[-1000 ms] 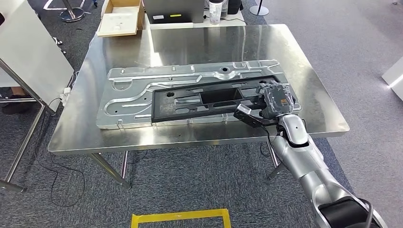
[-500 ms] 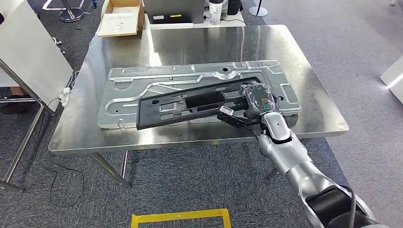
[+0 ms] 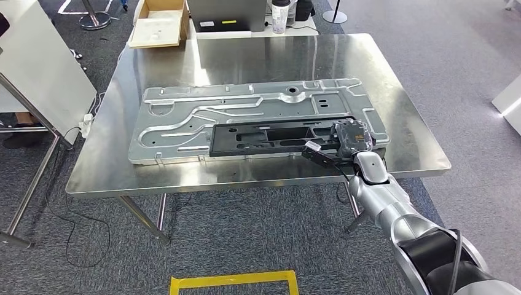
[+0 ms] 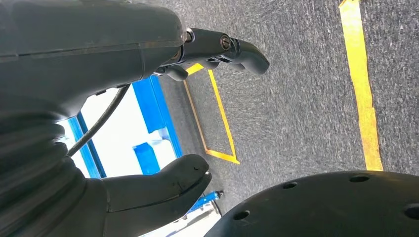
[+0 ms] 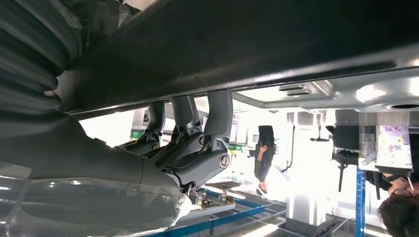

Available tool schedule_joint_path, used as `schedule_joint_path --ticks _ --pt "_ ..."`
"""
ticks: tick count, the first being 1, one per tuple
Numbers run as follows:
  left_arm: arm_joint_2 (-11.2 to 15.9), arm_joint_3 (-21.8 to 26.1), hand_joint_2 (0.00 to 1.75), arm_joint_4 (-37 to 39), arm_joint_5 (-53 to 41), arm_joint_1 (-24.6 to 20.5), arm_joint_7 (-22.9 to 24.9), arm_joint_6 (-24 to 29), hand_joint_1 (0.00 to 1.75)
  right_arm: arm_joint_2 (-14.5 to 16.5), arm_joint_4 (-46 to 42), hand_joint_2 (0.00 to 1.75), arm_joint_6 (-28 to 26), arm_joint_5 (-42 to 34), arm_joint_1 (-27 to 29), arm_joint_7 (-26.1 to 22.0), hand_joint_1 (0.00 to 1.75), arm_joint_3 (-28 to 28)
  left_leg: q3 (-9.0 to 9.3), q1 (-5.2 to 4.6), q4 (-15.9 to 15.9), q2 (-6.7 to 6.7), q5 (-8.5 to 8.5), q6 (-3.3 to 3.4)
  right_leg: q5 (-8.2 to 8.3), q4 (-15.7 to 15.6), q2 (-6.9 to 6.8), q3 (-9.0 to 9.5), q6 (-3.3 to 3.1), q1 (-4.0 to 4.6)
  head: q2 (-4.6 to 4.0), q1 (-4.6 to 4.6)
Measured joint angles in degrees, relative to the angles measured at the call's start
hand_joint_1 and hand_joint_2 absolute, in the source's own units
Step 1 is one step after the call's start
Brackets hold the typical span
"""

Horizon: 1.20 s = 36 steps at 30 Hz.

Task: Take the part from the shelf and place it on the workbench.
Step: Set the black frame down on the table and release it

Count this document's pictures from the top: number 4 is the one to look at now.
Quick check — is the blue steel shelf rack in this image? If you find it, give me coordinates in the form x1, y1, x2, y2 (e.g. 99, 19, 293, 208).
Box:
57, 76, 225, 237

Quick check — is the black perforated robot shell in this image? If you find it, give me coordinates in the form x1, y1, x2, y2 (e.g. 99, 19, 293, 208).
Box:
204, 170, 419, 237

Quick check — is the yellow floor tape square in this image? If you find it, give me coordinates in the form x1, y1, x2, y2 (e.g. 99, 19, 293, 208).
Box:
182, 63, 241, 165

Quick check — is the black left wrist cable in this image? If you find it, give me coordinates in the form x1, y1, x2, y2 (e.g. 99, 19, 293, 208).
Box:
67, 84, 131, 157

